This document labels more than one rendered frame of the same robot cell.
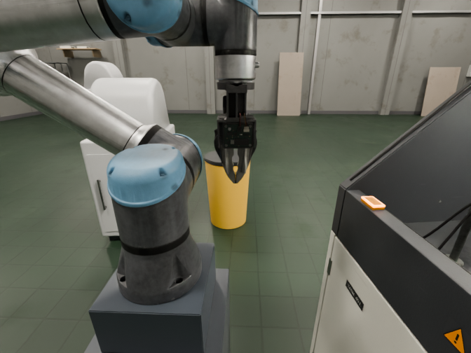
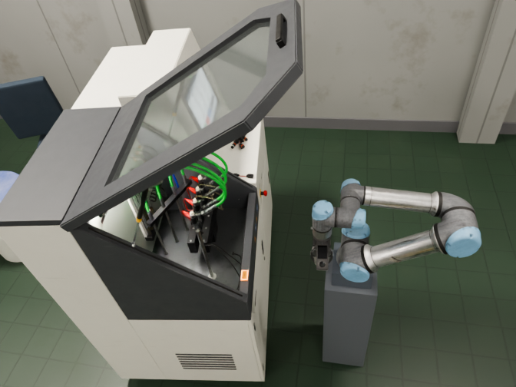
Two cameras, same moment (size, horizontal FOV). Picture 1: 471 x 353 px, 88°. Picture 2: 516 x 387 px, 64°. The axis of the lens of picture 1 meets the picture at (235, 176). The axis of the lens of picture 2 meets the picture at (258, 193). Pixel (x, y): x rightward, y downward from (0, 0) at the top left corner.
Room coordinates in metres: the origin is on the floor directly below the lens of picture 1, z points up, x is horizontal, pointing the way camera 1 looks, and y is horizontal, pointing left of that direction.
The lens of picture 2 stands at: (1.52, 0.02, 2.50)
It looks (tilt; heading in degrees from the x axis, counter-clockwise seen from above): 45 degrees down; 194
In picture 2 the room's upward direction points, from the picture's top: 8 degrees counter-clockwise
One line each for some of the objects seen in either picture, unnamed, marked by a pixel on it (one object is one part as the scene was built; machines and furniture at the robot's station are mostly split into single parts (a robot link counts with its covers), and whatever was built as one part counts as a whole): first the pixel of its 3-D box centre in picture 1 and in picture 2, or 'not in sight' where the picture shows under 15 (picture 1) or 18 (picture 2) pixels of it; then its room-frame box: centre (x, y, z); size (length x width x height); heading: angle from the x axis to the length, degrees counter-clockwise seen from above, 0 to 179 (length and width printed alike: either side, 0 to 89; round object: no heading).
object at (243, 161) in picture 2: not in sight; (241, 145); (-0.38, -0.51, 0.96); 0.70 x 0.22 x 0.03; 5
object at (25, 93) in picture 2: not in sight; (66, 125); (-1.13, -2.25, 0.55); 0.64 x 0.61 x 1.11; 1
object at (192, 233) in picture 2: not in sight; (205, 225); (0.21, -0.61, 0.91); 0.34 x 0.10 x 0.15; 5
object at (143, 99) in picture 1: (137, 157); not in sight; (1.95, 0.82, 0.62); 0.72 x 0.57 x 1.24; 179
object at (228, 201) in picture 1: (228, 189); not in sight; (1.97, 0.07, 0.31); 0.40 x 0.40 x 0.63
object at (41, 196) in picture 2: not in sight; (140, 214); (0.02, -1.09, 0.75); 1.40 x 0.28 x 1.50; 5
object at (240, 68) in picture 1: (237, 70); (321, 229); (0.49, 0.00, 1.25); 0.08 x 0.08 x 0.05
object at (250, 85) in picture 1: (235, 115); (322, 241); (0.48, 0.00, 1.17); 0.09 x 0.08 x 0.12; 2
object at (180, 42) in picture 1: (174, 19); (349, 214); (0.48, 0.10, 1.33); 0.11 x 0.11 x 0.08; 88
